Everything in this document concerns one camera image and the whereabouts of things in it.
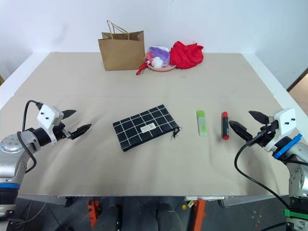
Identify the red cloth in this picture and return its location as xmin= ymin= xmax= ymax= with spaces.
xmin=169 ymin=40 xmax=205 ymax=70

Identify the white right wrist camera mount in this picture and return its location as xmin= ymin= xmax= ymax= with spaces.
xmin=264 ymin=108 xmax=297 ymax=153

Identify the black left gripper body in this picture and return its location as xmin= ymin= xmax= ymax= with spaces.
xmin=53 ymin=122 xmax=74 ymax=143

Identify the grey metal table frame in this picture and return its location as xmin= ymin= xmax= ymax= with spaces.
xmin=217 ymin=194 xmax=287 ymax=209

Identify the orange table clamp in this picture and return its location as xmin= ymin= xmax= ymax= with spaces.
xmin=192 ymin=198 xmax=207 ymax=231
xmin=87 ymin=198 xmax=100 ymax=228

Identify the dark rounded shape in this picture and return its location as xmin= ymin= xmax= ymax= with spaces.
xmin=156 ymin=202 xmax=186 ymax=231

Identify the red and black marker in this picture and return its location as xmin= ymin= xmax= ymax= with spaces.
xmin=221 ymin=111 xmax=230 ymax=141

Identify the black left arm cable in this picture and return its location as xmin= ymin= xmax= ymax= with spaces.
xmin=17 ymin=100 xmax=44 ymax=174

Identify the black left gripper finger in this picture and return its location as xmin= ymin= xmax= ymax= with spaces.
xmin=71 ymin=123 xmax=93 ymax=141
xmin=62 ymin=109 xmax=77 ymax=120

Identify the white fluffy ball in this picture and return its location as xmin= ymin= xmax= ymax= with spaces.
xmin=151 ymin=56 xmax=164 ymax=68

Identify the beige table cover cloth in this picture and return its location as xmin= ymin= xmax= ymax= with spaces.
xmin=0 ymin=51 xmax=291 ymax=197

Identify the black grid pencil pouch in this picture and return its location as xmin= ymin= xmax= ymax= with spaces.
xmin=112 ymin=104 xmax=182 ymax=153

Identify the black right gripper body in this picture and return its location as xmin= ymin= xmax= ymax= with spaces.
xmin=256 ymin=120 xmax=280 ymax=147

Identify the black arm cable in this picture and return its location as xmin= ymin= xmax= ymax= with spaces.
xmin=17 ymin=100 xmax=44 ymax=174
xmin=235 ymin=129 xmax=292 ymax=210

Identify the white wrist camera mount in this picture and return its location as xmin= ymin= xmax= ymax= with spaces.
xmin=37 ymin=103 xmax=64 ymax=145
xmin=264 ymin=108 xmax=297 ymax=153

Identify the brown paper bag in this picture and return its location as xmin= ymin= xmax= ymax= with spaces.
xmin=97 ymin=20 xmax=146 ymax=71

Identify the green highlighter pen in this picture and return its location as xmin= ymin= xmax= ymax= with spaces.
xmin=196 ymin=110 xmax=208 ymax=138

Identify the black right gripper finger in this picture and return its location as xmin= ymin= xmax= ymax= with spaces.
xmin=248 ymin=110 xmax=270 ymax=126
xmin=228 ymin=120 xmax=254 ymax=143

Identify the pink plate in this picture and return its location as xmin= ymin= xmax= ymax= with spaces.
xmin=146 ymin=62 xmax=177 ymax=73

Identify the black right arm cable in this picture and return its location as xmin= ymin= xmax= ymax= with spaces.
xmin=235 ymin=129 xmax=292 ymax=210

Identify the purple and white pouch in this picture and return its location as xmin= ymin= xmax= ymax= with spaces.
xmin=148 ymin=45 xmax=171 ymax=67

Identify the blue right wrist clamp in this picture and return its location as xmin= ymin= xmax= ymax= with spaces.
xmin=272 ymin=134 xmax=303 ymax=159

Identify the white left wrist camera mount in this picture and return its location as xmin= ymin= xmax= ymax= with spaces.
xmin=37 ymin=103 xmax=64 ymax=145

